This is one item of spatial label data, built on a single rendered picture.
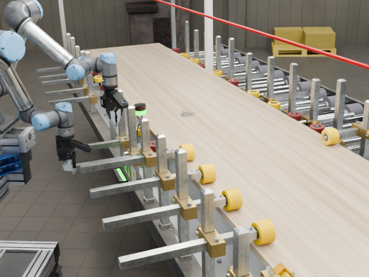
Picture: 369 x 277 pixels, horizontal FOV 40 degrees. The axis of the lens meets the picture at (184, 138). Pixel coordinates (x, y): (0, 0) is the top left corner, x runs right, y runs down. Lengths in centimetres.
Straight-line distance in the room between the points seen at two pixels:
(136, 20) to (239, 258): 728
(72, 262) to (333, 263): 200
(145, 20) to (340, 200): 679
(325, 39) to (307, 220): 701
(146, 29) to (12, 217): 523
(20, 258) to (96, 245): 59
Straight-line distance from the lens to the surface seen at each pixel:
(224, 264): 214
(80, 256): 338
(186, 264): 201
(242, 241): 143
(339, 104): 279
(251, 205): 198
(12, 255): 313
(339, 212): 199
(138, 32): 855
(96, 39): 982
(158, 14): 853
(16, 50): 216
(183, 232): 195
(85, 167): 224
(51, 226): 376
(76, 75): 234
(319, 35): 875
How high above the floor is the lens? 186
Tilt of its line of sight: 21 degrees down
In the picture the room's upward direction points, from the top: 2 degrees counter-clockwise
